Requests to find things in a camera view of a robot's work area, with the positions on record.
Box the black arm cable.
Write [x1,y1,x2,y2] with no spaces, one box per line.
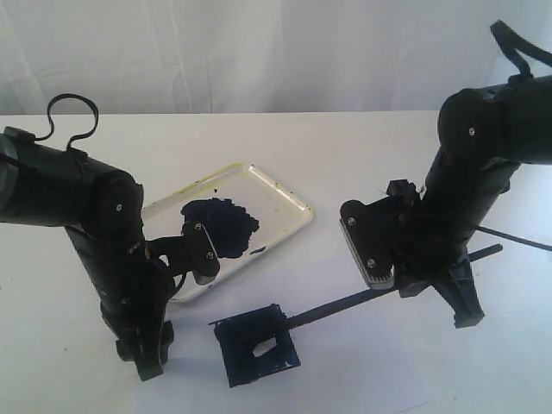
[489,19,552,81]
[34,92,101,152]

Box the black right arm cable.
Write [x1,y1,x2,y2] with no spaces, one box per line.
[489,19,552,81]

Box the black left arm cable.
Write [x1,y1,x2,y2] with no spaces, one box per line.
[34,92,101,152]

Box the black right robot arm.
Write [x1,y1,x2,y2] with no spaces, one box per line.
[394,75,551,328]

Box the white paint tray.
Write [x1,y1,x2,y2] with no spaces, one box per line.
[142,163,314,303]

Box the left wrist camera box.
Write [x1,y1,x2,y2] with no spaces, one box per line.
[147,222,220,285]

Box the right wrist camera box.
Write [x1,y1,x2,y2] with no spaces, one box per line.
[340,179,418,290]

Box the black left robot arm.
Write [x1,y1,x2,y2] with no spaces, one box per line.
[1,127,173,381]

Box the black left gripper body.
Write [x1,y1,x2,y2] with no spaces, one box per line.
[99,258,174,362]

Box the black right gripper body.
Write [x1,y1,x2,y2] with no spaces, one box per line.
[394,210,505,299]

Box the black paintbrush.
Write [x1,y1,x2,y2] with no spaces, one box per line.
[268,287,398,345]

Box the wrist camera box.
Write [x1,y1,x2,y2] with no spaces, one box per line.
[340,179,418,290]
[147,222,220,285]

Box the white backdrop curtain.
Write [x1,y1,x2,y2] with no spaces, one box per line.
[1,1,551,115]

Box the white paper with square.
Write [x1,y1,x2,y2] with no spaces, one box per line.
[136,255,429,413]

